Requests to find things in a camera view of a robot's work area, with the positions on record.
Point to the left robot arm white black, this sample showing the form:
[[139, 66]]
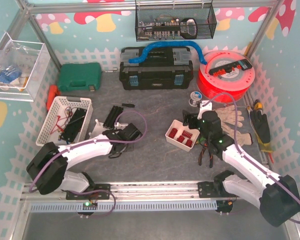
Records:
[[50, 168]]

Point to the orange tool handle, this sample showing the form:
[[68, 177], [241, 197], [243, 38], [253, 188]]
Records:
[[52, 93]]

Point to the black aluminium extrusion bar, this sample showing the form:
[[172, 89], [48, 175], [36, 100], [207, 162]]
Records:
[[110, 120]]

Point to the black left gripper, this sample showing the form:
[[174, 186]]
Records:
[[117, 149]]

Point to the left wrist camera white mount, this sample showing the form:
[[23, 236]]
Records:
[[120, 126]]

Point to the solder wire spool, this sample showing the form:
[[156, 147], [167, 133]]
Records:
[[195, 98]]

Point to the white perforated plastic basket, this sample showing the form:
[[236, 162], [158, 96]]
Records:
[[58, 117]]

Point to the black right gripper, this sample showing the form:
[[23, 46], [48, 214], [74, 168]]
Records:
[[190, 119]]

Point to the green plastic tool case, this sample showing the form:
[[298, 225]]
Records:
[[79, 76]]

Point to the blue white glove in box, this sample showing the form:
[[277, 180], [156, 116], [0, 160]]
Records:
[[10, 76]]

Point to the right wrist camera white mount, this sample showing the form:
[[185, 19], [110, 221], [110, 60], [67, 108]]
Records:
[[205, 105]]

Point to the black wire mesh basket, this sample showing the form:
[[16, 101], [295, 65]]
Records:
[[171, 20]]

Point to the white peg base plate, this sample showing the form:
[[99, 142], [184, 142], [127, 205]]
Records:
[[97, 132]]

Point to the black rubber glove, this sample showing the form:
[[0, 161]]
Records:
[[260, 124]]

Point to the black plastic toolbox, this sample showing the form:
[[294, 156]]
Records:
[[164, 68]]

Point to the small black screwdriver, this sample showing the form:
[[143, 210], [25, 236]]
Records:
[[128, 105]]

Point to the black device in basket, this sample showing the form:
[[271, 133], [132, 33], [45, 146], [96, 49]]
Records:
[[74, 126]]

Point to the white knit glove lower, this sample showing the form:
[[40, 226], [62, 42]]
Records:
[[242, 138]]

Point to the white knit glove upper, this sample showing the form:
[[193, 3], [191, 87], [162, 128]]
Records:
[[227, 115]]

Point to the grey slotted cable duct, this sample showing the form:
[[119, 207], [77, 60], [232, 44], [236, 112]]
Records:
[[104, 207]]

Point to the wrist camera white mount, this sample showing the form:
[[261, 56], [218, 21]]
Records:
[[205, 105], [120, 126]]

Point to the red filament spool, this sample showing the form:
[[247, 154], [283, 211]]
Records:
[[227, 87]]

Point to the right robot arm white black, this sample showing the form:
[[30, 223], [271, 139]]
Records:
[[277, 197]]

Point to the clear acrylic wall box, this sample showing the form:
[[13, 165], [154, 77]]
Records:
[[22, 68]]

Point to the white tray of springs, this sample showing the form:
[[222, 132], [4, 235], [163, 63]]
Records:
[[181, 136]]

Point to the black terminal strip red buttons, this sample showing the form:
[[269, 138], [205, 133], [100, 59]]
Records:
[[242, 64]]

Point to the orange handled pliers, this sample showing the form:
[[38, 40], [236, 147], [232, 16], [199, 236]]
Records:
[[206, 153]]

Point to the white knit glove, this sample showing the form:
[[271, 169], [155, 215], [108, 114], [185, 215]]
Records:
[[242, 138], [227, 115]]

